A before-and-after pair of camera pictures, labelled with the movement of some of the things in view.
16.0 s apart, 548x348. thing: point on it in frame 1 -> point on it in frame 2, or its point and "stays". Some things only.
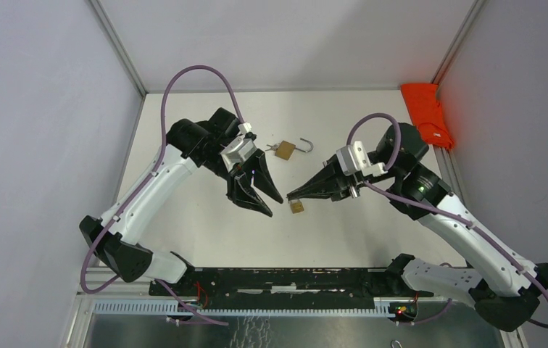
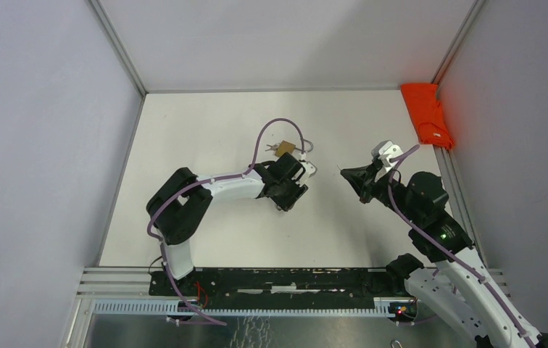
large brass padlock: x=286 y=148 stays
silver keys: x=275 y=147 stays
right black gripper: x=331 y=182 -> x=363 y=179
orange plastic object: x=425 y=111 stays
